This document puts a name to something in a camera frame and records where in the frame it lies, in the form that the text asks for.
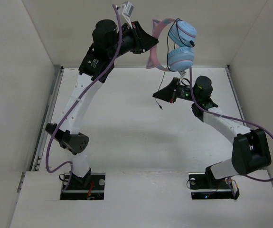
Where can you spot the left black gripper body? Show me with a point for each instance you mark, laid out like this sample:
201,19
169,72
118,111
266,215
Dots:
131,39

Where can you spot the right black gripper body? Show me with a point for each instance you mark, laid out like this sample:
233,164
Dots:
178,86

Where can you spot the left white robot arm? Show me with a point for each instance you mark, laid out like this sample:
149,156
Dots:
109,42

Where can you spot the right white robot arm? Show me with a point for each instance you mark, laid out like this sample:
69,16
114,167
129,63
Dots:
209,113

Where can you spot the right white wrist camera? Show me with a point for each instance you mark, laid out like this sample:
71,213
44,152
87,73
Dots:
182,75

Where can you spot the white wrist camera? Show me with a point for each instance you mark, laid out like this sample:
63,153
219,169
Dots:
182,75
125,11

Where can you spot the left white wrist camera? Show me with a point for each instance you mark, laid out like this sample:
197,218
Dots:
125,11

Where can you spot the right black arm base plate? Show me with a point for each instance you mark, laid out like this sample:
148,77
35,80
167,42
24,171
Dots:
201,189

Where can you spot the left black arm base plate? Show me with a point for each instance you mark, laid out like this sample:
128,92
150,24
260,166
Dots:
94,190

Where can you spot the left metal table rail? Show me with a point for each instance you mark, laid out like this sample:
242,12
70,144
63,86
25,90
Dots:
47,117

